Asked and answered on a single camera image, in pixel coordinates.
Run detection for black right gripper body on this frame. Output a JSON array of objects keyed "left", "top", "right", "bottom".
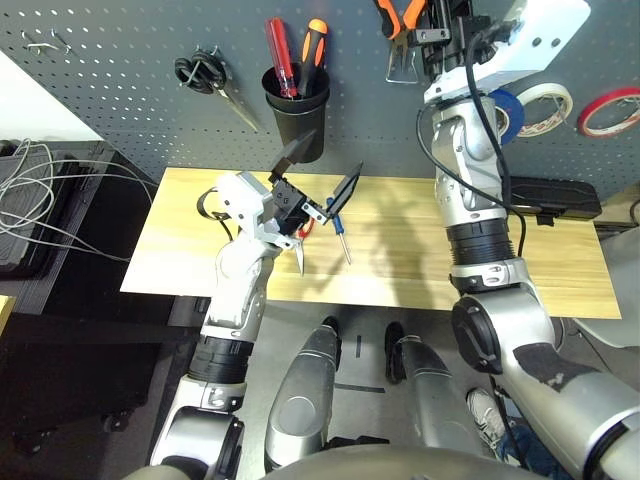
[{"left": 424, "top": 0, "right": 494, "bottom": 81}]

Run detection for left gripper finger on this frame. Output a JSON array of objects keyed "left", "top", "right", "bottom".
[
  {"left": 307, "top": 160, "right": 364, "bottom": 224},
  {"left": 269, "top": 130, "right": 317, "bottom": 184}
]

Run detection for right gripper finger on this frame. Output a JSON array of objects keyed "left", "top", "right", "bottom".
[{"left": 408, "top": 0, "right": 451, "bottom": 48}]

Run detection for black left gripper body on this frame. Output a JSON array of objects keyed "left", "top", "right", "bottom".
[{"left": 272, "top": 177, "right": 314, "bottom": 235}]

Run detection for blue-handled screwdriver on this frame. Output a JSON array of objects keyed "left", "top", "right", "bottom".
[{"left": 324, "top": 197, "right": 352, "bottom": 264}]

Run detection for orange black needle-nose pliers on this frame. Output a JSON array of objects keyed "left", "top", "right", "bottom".
[{"left": 372, "top": 0, "right": 429, "bottom": 76}]

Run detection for red-handled scissors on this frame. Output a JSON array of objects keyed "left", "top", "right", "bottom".
[{"left": 292, "top": 217, "right": 317, "bottom": 277}]

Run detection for blue tape roll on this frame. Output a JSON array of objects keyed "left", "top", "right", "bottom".
[{"left": 487, "top": 88, "right": 527, "bottom": 147}]

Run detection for dark grey pegboard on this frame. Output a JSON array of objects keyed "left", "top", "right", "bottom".
[{"left": 0, "top": 0, "right": 640, "bottom": 201}]

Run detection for black cup holder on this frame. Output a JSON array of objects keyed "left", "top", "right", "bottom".
[{"left": 261, "top": 62, "right": 332, "bottom": 164}]

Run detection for orange black screwdriver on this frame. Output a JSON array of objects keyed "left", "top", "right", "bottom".
[{"left": 296, "top": 18, "right": 329, "bottom": 99}]

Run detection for white tape roll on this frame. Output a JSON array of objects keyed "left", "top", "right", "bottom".
[{"left": 504, "top": 82, "right": 575, "bottom": 139}]

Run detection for red tape roll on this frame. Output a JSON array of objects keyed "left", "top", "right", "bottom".
[{"left": 577, "top": 86, "right": 640, "bottom": 141}]

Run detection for black tool case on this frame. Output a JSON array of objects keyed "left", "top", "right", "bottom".
[{"left": 507, "top": 175, "right": 601, "bottom": 227}]

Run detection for long black floor tape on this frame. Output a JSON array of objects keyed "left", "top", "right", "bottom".
[{"left": 333, "top": 382, "right": 387, "bottom": 394}]

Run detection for silver left robot leg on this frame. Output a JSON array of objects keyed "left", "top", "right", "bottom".
[{"left": 263, "top": 315, "right": 344, "bottom": 474}]

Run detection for silver robot leg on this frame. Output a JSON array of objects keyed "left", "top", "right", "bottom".
[
  {"left": 263, "top": 315, "right": 344, "bottom": 474},
  {"left": 383, "top": 321, "right": 481, "bottom": 451}
]

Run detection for silver right robot leg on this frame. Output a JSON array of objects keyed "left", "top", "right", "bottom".
[{"left": 383, "top": 321, "right": 481, "bottom": 451}]

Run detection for black cabinet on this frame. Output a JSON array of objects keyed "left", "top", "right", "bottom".
[{"left": 0, "top": 139, "right": 166, "bottom": 321}]

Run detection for white sneaker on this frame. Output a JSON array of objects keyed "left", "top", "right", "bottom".
[{"left": 466, "top": 388, "right": 507, "bottom": 451}]

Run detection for grey robot torso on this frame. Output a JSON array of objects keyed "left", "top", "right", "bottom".
[{"left": 122, "top": 442, "right": 551, "bottom": 480}]

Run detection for double metal peg hook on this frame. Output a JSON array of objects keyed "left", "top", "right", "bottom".
[{"left": 20, "top": 28, "right": 74, "bottom": 56}]

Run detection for pale wooden board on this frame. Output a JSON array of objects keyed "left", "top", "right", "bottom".
[{"left": 0, "top": 294, "right": 17, "bottom": 334}]

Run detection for blue jeans leg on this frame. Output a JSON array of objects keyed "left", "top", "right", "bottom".
[{"left": 492, "top": 424, "right": 556, "bottom": 474}]

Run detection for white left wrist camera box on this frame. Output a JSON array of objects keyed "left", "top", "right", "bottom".
[{"left": 218, "top": 171, "right": 269, "bottom": 239}]

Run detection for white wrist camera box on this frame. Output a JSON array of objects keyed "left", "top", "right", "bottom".
[
  {"left": 218, "top": 171, "right": 269, "bottom": 239},
  {"left": 487, "top": 0, "right": 592, "bottom": 85}
]

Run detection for wire pliers holder hook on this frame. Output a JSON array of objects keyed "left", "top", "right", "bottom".
[{"left": 384, "top": 47, "right": 422, "bottom": 85}]

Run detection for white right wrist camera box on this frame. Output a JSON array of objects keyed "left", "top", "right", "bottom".
[{"left": 487, "top": 0, "right": 592, "bottom": 85}]

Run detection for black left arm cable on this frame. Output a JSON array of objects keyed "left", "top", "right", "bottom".
[{"left": 196, "top": 187, "right": 236, "bottom": 241}]

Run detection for red-handled screwdriver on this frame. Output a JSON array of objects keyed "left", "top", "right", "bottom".
[{"left": 263, "top": 17, "right": 300, "bottom": 99}]

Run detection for black-handled scissors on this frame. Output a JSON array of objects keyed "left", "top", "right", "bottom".
[{"left": 173, "top": 45, "right": 262, "bottom": 133}]

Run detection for grey cable bundle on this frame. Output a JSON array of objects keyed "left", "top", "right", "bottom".
[{"left": 0, "top": 139, "right": 161, "bottom": 264}]

